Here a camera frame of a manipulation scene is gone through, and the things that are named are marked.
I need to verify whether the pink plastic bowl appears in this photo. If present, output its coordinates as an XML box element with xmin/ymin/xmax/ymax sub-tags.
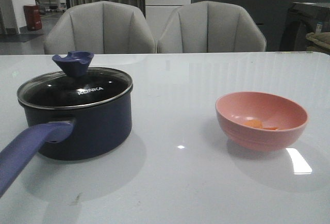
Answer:
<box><xmin>215</xmin><ymin>91</ymin><xmax>309</xmax><ymax>152</ymax></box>

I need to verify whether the dark blue saucepan purple handle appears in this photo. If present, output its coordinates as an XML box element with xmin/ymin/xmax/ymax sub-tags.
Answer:
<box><xmin>1</xmin><ymin>90</ymin><xmax>132</xmax><ymax>193</ymax></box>

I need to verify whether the glass lid with purple knob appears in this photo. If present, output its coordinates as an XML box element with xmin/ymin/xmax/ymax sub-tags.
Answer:
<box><xmin>17</xmin><ymin>51</ymin><xmax>133</xmax><ymax>110</ymax></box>

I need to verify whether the orange ham slice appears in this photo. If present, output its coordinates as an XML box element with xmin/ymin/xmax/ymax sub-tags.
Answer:
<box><xmin>262</xmin><ymin>126</ymin><xmax>278</xmax><ymax>131</ymax></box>
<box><xmin>244</xmin><ymin>119</ymin><xmax>263</xmax><ymax>129</ymax></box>

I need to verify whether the right grey upholstered chair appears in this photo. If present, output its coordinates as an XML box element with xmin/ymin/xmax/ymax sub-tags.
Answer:
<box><xmin>157</xmin><ymin>1</ymin><xmax>267</xmax><ymax>54</ymax></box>

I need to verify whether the grey upholstered chair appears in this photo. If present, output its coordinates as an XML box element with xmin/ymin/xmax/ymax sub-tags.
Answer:
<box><xmin>44</xmin><ymin>1</ymin><xmax>156</xmax><ymax>55</ymax></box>
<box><xmin>157</xmin><ymin>1</ymin><xmax>267</xmax><ymax>54</ymax></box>

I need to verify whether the left grey upholstered chair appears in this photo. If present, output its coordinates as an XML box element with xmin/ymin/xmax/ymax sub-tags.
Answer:
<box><xmin>44</xmin><ymin>1</ymin><xmax>156</xmax><ymax>55</ymax></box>

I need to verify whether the red bin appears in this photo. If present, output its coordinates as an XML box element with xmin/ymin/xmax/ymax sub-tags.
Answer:
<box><xmin>23</xmin><ymin>5</ymin><xmax>42</xmax><ymax>31</ymax></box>

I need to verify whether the dark grey appliance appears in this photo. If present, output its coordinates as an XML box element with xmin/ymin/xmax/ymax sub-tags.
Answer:
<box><xmin>279</xmin><ymin>2</ymin><xmax>329</xmax><ymax>51</ymax></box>

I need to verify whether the beige cushion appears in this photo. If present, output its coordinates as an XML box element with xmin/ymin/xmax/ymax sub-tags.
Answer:
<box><xmin>306</xmin><ymin>32</ymin><xmax>330</xmax><ymax>55</ymax></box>

